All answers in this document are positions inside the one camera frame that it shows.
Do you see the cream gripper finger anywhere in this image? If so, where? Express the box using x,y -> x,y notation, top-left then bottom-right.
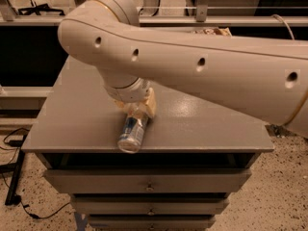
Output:
115,100 -> 133,114
143,88 -> 157,118

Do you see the silver blue redbull can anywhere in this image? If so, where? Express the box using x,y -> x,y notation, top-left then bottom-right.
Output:
117,113 -> 148,154

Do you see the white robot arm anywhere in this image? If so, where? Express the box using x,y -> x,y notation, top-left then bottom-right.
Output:
58,0 -> 308,137

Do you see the grey drawer cabinet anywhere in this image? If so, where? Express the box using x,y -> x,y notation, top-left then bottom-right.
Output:
22,58 -> 273,218

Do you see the top grey drawer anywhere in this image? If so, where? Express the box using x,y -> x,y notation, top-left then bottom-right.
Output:
44,168 -> 251,193

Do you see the grey drawer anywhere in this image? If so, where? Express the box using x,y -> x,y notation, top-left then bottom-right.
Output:
71,194 -> 229,215
44,168 -> 251,193
88,216 -> 216,231

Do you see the brown yellow snack bag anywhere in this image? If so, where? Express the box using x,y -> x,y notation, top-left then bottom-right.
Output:
192,27 -> 232,37

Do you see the middle grey drawer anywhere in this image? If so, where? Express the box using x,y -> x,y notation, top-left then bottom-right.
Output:
71,194 -> 229,215

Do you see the bottom grey drawer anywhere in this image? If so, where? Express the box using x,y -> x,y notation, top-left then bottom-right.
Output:
88,216 -> 216,231

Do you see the black metal stand leg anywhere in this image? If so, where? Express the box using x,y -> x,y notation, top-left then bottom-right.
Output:
0,136 -> 25,206

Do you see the black office chair base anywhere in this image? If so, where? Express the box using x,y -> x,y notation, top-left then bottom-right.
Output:
18,0 -> 64,15

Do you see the black floor cable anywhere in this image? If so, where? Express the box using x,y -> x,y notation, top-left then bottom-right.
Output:
0,127 -> 71,220

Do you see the metal railing frame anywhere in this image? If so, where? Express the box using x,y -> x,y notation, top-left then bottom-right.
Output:
1,0 -> 308,28

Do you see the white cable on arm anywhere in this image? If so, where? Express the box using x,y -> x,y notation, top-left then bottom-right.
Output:
271,13 -> 295,40

